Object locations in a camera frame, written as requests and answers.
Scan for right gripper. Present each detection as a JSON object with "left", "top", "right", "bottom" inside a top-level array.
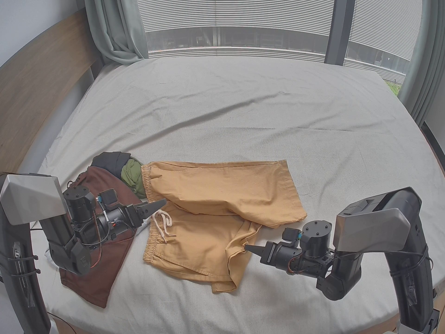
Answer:
[{"left": 261, "top": 241, "right": 303, "bottom": 274}]

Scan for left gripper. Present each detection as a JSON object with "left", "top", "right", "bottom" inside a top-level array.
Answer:
[{"left": 98, "top": 200, "right": 168, "bottom": 238}]

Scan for tan shorts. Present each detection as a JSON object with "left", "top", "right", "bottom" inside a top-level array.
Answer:
[{"left": 142, "top": 159, "right": 308, "bottom": 294}]

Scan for bed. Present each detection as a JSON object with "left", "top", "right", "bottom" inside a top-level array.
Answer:
[{"left": 0, "top": 9, "right": 445, "bottom": 334}]

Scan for green garment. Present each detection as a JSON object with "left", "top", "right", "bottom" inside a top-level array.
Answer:
[{"left": 121, "top": 159, "right": 145, "bottom": 199}]

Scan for black garment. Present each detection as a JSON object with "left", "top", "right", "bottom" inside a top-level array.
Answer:
[{"left": 92, "top": 152, "right": 132, "bottom": 181}]

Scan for brown garment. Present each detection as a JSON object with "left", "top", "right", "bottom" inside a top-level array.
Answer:
[{"left": 59, "top": 166, "right": 152, "bottom": 309}]

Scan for grey-green curtain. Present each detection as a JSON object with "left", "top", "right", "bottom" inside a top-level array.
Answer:
[
  {"left": 82, "top": 0, "right": 150, "bottom": 65},
  {"left": 398, "top": 0, "right": 445, "bottom": 128}
]

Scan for window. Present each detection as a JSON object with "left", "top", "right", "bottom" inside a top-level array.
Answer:
[{"left": 134, "top": 0, "right": 426, "bottom": 83}]

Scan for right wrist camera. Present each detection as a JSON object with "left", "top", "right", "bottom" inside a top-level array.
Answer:
[{"left": 282, "top": 226, "right": 302, "bottom": 246}]

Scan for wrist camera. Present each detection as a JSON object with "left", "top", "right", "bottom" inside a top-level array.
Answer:
[
  {"left": 98, "top": 189, "right": 119, "bottom": 210},
  {"left": 282, "top": 226, "right": 302, "bottom": 246}
]

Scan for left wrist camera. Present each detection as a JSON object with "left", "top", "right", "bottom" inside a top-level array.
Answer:
[{"left": 98, "top": 189, "right": 119, "bottom": 210}]

